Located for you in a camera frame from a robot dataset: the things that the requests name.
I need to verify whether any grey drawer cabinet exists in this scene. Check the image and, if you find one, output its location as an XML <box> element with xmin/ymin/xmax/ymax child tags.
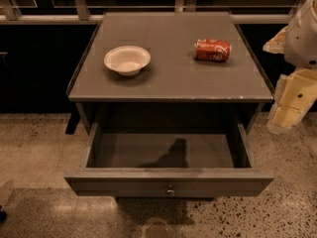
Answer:
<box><xmin>65</xmin><ymin>11</ymin><xmax>276</xmax><ymax>202</ymax></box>

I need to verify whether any red soda can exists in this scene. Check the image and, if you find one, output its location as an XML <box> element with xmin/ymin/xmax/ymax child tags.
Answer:
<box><xmin>193</xmin><ymin>39</ymin><xmax>232</xmax><ymax>62</ymax></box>

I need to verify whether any white paper bowl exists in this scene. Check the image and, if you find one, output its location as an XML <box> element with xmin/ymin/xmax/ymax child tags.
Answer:
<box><xmin>104</xmin><ymin>46</ymin><xmax>151</xmax><ymax>76</ymax></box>

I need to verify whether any metal window railing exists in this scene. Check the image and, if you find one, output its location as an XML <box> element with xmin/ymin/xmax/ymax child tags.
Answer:
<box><xmin>0</xmin><ymin>0</ymin><xmax>306</xmax><ymax>24</ymax></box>

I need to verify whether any grey top drawer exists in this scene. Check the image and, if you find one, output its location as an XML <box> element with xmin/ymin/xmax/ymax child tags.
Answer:
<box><xmin>63</xmin><ymin>122</ymin><xmax>275</xmax><ymax>198</ymax></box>

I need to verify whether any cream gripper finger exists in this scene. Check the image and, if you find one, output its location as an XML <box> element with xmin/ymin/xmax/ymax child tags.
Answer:
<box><xmin>263</xmin><ymin>27</ymin><xmax>286</xmax><ymax>54</ymax></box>
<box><xmin>266</xmin><ymin>68</ymin><xmax>317</xmax><ymax>134</ymax></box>

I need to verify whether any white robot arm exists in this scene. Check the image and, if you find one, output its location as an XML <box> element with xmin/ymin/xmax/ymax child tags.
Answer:
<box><xmin>263</xmin><ymin>0</ymin><xmax>317</xmax><ymax>134</ymax></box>

